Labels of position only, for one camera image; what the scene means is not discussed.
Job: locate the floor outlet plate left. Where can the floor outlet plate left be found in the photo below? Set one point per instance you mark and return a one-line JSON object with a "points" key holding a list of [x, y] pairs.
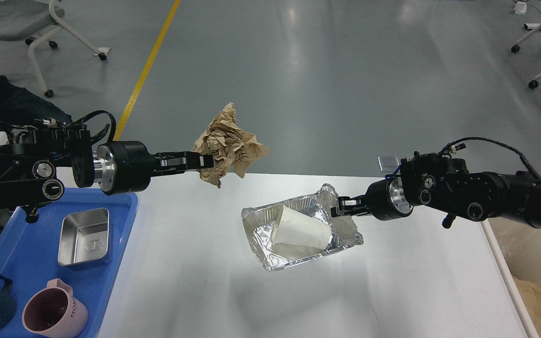
{"points": [[388, 164]]}

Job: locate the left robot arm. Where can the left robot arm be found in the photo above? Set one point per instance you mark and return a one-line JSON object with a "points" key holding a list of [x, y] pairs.
{"points": [[29, 162]]}

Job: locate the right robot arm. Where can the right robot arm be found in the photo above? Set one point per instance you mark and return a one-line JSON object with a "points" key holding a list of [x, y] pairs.
{"points": [[439, 181]]}

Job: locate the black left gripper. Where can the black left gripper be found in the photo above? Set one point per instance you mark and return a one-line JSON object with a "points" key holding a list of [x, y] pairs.
{"points": [[128, 166]]}

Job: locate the grey office chair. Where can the grey office chair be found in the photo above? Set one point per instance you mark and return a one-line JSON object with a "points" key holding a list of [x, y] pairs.
{"points": [[36, 22]]}

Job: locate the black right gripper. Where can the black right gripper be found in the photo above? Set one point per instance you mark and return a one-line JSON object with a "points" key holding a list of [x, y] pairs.
{"points": [[383, 199]]}

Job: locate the pink mug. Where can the pink mug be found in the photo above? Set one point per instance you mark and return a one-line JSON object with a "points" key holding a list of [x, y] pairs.
{"points": [[54, 312]]}

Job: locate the stainless steel rectangular dish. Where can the stainless steel rectangular dish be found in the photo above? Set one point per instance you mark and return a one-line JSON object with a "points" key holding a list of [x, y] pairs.
{"points": [[85, 239]]}

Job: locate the blue plastic tray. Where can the blue plastic tray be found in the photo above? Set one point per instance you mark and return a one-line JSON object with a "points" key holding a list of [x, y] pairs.
{"points": [[29, 255]]}

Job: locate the white paper cup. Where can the white paper cup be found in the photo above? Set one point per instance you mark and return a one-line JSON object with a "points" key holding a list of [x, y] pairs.
{"points": [[294, 228]]}

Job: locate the aluminium foil tray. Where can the aluminium foil tray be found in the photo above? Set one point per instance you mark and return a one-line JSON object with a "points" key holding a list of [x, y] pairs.
{"points": [[259, 221]]}

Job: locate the beige plastic bin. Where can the beige plastic bin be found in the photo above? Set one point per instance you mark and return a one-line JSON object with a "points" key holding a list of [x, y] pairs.
{"points": [[517, 250]]}

